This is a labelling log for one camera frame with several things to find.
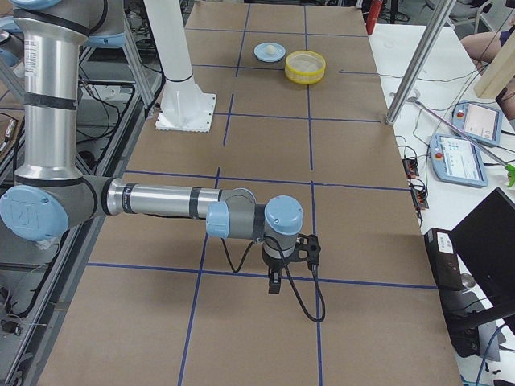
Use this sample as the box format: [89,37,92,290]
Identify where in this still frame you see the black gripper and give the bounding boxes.
[265,254,284,294]

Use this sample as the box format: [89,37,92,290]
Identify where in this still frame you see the white steamed bun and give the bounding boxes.
[265,44,277,55]

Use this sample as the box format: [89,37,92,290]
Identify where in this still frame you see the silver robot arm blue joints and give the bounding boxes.
[1,1,303,259]

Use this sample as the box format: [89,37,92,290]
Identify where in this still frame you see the yellow bamboo steamer basket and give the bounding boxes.
[284,50,326,85]

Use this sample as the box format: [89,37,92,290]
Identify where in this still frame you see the orange black usb hub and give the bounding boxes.
[402,158,419,179]

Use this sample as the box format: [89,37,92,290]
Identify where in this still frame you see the black desktop computer box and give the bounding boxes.
[424,228,500,362]

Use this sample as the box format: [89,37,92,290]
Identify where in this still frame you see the black computer monitor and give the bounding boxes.
[450,188,514,299]

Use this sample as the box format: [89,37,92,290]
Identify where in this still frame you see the near teach pendant tablet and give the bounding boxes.
[430,133,488,187]

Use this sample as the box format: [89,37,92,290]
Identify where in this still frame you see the teach pendant tablet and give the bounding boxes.
[430,133,488,187]
[452,101,502,146]

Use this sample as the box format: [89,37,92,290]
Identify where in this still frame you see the light blue plate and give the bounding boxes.
[253,42,286,63]

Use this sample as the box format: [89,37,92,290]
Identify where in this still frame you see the far teach pendant tablet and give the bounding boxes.
[452,101,502,146]

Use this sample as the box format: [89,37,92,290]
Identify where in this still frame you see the metal reacher grabber stick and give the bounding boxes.
[406,96,514,187]

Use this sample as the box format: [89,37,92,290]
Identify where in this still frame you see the red cylinder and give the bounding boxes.
[365,0,383,36]

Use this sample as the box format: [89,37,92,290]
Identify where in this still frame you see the wooden beam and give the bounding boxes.
[474,33,515,99]

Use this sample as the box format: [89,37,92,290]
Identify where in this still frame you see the seated person beige shirt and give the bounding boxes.
[460,27,514,69]

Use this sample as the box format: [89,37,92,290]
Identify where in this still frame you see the black camera cable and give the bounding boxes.
[220,236,326,322]

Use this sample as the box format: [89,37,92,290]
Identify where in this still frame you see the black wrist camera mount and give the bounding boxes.
[290,234,321,271]

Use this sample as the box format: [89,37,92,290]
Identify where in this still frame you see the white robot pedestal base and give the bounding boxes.
[144,0,216,133]

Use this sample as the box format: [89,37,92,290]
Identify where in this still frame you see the aluminium side frame rail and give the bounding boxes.
[0,23,170,386]

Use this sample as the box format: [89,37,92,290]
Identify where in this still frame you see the aluminium frame post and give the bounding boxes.
[385,0,456,125]

